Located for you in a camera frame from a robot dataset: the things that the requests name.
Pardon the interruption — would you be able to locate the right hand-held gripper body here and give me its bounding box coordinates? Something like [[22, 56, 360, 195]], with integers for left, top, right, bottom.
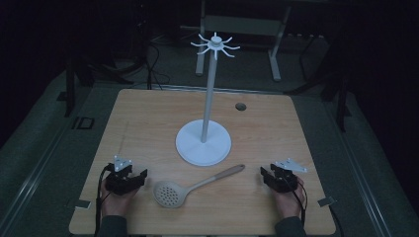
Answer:
[[269, 158, 308, 194]]

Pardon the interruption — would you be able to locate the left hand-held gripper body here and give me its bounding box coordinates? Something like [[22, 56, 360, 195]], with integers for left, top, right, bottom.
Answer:
[[105, 155, 141, 196]]

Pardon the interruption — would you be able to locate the person's left hand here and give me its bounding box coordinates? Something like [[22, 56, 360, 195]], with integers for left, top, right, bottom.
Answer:
[[100, 179, 141, 219]]

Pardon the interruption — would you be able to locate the person's right hand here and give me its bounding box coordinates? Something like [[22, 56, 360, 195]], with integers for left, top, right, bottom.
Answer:
[[271, 177, 306, 220]]

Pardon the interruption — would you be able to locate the beige slotted skimmer spoon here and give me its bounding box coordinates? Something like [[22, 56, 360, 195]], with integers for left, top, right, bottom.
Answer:
[[152, 164, 246, 209]]

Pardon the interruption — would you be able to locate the grey tape strip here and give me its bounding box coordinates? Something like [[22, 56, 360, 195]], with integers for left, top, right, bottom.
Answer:
[[74, 198, 92, 210], [317, 196, 337, 208]]

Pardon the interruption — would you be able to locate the black floor socket box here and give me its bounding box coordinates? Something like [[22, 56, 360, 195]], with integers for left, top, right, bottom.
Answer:
[[71, 116, 96, 130]]

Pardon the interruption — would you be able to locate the white hook rack stand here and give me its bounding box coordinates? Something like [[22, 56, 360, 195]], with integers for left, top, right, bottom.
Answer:
[[175, 32, 241, 167]]

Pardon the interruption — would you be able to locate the black metal stand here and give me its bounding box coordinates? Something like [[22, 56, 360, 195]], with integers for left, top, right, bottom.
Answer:
[[286, 29, 352, 133], [56, 0, 156, 119]]

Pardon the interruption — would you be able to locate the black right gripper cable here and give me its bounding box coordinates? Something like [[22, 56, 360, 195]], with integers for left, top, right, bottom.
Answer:
[[287, 174, 309, 228]]

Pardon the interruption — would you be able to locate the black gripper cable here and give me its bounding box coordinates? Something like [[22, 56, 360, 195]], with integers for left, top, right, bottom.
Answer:
[[287, 174, 309, 228], [94, 163, 116, 237]]

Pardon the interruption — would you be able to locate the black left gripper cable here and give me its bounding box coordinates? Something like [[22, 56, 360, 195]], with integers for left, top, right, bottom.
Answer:
[[94, 163, 116, 237]]

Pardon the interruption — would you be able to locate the black floor cable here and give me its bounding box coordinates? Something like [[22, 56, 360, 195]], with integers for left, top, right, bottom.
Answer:
[[143, 39, 172, 91]]

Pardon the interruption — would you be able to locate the grey metal desk frame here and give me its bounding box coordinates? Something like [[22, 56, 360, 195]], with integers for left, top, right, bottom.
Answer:
[[195, 0, 293, 83]]

